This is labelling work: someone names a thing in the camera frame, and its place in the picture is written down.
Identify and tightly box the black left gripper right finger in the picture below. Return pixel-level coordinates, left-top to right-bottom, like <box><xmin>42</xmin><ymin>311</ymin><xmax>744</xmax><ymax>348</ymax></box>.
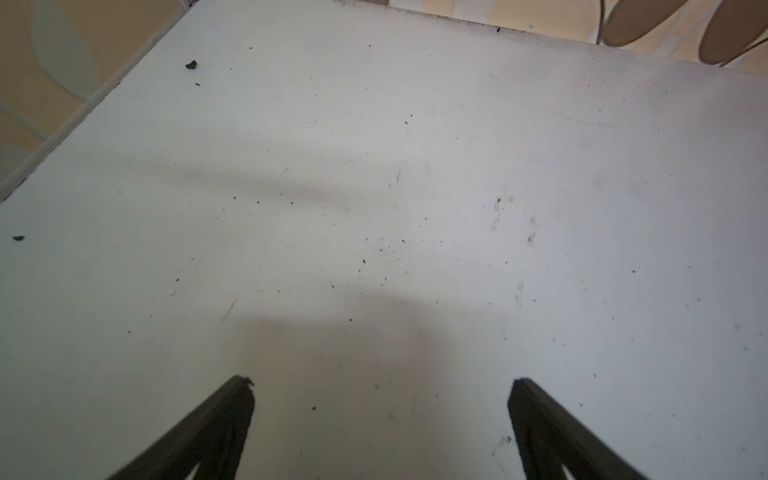
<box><xmin>507</xmin><ymin>378</ymin><xmax>644</xmax><ymax>479</ymax></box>

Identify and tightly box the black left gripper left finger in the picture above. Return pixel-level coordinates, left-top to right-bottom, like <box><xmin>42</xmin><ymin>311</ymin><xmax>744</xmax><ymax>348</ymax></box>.
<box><xmin>111</xmin><ymin>375</ymin><xmax>255</xmax><ymax>479</ymax></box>

